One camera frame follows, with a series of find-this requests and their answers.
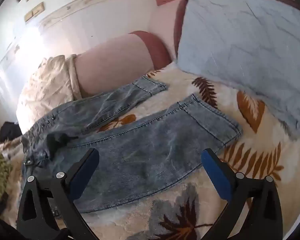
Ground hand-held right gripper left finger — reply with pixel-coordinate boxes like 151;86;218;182
16;148;100;240

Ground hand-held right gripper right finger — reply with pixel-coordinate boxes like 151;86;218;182
201;148;283;240

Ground blue denim pants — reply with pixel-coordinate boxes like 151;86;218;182
21;76;243;213

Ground leaf print fleece blanket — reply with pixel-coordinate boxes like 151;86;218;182
0;65;300;240

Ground dark cloth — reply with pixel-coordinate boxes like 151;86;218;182
0;121;23;143

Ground cream floral pillow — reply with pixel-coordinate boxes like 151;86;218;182
16;54;82;130

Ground pink padded headboard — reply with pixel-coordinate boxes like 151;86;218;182
74;0;300;98

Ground light blue quilt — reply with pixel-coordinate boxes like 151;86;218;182
176;0;300;137

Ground wooden wall switch plate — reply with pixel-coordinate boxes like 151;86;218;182
24;2;45;22

